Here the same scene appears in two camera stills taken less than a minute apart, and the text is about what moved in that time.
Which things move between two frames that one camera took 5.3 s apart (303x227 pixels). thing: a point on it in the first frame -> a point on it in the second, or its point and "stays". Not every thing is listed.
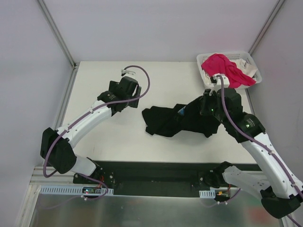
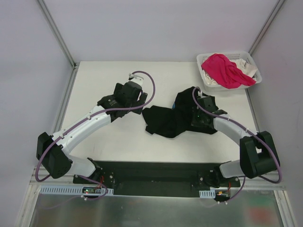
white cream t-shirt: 248,69 stays
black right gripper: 191,110 -> 193,116
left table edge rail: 59,122 stays
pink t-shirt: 221,65 stays
